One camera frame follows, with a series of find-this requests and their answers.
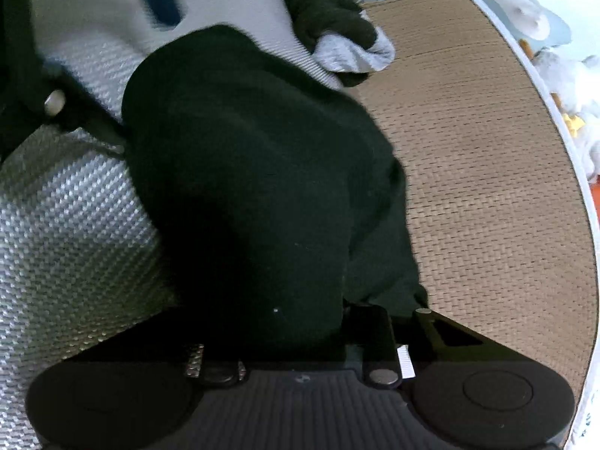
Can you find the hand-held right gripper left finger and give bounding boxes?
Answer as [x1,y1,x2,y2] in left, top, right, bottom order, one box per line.
[183,342,249,387]

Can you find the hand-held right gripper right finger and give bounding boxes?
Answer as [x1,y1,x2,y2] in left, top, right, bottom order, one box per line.
[344,304,493,387]

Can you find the black printed t-shirt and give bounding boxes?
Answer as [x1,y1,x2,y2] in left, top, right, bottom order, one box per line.
[121,23,429,366]

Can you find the black and grey folded garment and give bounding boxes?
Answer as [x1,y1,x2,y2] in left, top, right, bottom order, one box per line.
[279,0,395,76]

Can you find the woven straw mattress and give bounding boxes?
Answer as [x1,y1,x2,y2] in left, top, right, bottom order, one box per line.
[342,0,600,416]

